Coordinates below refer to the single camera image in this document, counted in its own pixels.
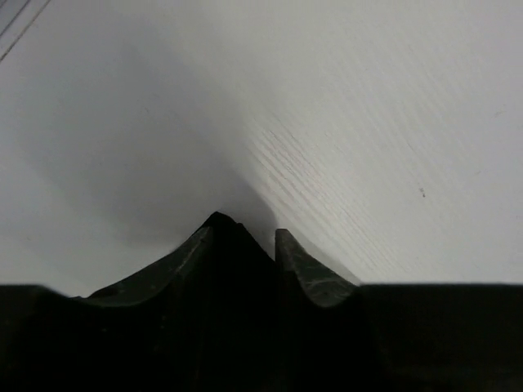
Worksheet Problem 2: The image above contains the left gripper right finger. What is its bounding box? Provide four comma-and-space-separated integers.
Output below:
275, 229, 357, 307

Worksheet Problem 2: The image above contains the black t shirt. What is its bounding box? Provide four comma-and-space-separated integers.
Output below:
171, 210, 287, 392

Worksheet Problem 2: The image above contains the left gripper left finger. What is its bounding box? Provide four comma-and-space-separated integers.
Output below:
75, 227, 213, 306

